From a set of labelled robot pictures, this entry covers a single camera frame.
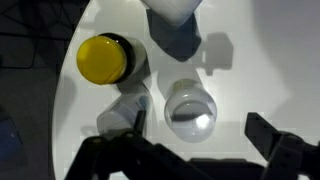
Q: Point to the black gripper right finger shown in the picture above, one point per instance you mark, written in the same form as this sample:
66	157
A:
283	150

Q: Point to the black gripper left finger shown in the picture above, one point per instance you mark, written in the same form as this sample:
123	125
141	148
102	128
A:
133	156

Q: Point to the white medicine bottle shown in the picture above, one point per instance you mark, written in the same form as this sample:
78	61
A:
190	113

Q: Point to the yellow lid bottle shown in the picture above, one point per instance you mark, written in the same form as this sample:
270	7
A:
100	60

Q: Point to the white bottle with blue label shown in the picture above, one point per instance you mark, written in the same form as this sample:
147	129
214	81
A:
173	10

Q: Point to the white tube with blue logo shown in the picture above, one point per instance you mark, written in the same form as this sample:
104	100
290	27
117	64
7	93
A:
120	113

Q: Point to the blue fabric object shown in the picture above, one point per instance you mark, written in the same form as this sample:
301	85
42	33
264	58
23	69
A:
8	136

